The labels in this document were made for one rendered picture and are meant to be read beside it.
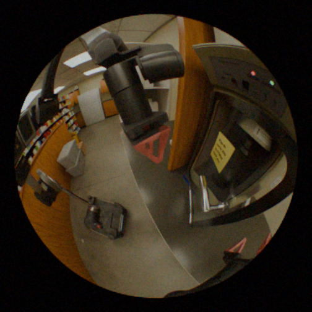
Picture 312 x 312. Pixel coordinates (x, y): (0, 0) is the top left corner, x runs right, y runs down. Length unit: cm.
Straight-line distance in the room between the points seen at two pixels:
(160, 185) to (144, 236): 105
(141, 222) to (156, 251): 51
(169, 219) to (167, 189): 16
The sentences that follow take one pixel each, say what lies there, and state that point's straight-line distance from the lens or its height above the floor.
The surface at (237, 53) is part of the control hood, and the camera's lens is 23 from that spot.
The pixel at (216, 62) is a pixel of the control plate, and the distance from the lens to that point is 26.
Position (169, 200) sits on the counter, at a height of 94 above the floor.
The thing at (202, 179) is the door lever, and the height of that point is 121.
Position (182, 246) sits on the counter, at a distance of 47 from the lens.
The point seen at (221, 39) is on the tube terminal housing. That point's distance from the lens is 40.
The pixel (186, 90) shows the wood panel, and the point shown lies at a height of 137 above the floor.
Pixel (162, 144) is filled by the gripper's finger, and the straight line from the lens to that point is 16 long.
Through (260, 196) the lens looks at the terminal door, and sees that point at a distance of 16.
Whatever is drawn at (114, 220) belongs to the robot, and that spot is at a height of 24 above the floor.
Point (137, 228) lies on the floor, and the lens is 140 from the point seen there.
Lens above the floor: 137
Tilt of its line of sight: 46 degrees down
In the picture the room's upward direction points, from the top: straight up
